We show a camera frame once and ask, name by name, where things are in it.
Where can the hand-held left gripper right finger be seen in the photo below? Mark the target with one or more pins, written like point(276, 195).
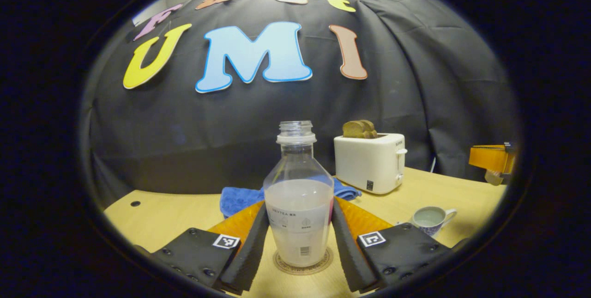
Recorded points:
point(351, 254)

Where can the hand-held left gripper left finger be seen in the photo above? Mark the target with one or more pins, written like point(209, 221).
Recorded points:
point(249, 254)

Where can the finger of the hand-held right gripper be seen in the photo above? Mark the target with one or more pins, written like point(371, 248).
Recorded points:
point(489, 158)

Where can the round brown coaster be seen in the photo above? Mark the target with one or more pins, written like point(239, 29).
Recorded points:
point(302, 270)

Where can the clear plastic water bottle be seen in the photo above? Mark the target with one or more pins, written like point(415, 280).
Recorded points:
point(298, 205)

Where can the white blue-patterned teacup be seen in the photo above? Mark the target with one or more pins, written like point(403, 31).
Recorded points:
point(429, 218)

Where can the blue folded towel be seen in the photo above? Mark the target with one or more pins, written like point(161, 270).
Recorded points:
point(238, 201)

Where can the white toaster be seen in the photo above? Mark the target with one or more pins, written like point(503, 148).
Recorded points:
point(364, 164)

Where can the brown bread slice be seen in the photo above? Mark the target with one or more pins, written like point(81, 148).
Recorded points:
point(370, 127)
point(353, 130)

